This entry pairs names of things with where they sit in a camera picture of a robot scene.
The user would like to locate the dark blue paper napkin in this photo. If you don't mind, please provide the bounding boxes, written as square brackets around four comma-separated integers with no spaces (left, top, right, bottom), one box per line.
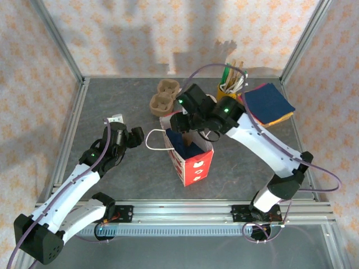
[243,83,296,124]
[164,128,205,160]

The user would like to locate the red printed paper bag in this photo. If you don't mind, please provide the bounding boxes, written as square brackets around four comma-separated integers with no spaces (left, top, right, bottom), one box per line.
[144,110,215,187]

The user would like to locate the yellow utensil holder cup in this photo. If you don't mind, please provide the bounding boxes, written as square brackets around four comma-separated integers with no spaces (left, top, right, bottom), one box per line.
[216,81,239,103]

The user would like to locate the green wrapped straws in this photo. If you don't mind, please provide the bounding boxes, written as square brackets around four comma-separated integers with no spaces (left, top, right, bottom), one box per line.
[220,63,237,88]

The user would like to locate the stack of pulp cup carriers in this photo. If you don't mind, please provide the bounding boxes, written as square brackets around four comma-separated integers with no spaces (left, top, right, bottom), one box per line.
[149,79,181,117]

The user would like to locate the wooden stirrer sticks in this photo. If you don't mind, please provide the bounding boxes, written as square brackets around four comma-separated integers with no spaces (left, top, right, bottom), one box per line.
[227,59,245,85]

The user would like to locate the colourful paper napkin stack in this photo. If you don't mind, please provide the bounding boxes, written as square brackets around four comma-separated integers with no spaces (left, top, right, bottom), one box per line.
[237,84,295,129]

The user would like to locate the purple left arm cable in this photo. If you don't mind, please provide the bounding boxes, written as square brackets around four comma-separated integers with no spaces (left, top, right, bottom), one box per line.
[6,117,113,269]

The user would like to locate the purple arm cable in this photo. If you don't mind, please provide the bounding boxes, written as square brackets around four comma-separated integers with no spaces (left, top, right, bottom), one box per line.
[182,63,342,244]
[6,117,113,269]

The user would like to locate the aluminium frame bar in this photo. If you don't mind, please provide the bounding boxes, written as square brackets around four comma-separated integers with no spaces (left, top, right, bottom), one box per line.
[29,0,86,85]
[280,81,323,202]
[279,0,336,85]
[36,78,90,205]
[35,199,337,225]

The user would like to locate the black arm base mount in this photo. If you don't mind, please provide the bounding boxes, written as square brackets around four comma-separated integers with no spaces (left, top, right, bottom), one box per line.
[231,204,283,225]
[112,204,134,224]

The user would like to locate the grey slotted cable duct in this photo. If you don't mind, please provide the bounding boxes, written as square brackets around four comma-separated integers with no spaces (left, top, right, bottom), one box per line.
[80,225,255,236]

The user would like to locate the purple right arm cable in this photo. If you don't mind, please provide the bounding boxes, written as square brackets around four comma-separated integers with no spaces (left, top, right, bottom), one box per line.
[182,63,342,244]

